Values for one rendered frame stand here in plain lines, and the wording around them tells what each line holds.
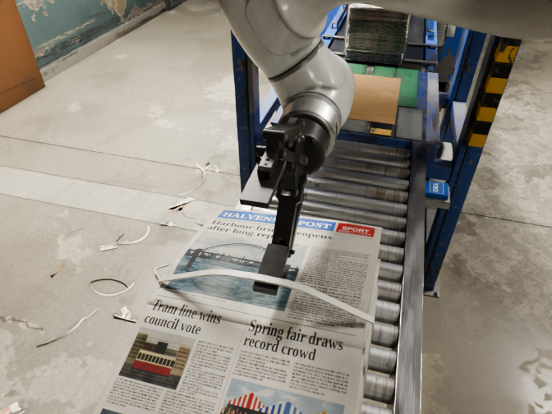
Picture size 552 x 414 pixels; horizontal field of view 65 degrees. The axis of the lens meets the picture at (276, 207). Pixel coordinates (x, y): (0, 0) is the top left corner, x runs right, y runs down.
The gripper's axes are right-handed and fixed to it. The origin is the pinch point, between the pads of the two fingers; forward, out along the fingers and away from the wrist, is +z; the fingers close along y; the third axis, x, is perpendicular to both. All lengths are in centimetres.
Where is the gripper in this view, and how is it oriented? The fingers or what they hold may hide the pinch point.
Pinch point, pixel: (262, 242)
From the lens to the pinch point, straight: 47.9
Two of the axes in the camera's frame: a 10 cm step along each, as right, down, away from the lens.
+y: 0.6, 7.3, 6.8
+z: -2.7, 6.7, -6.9
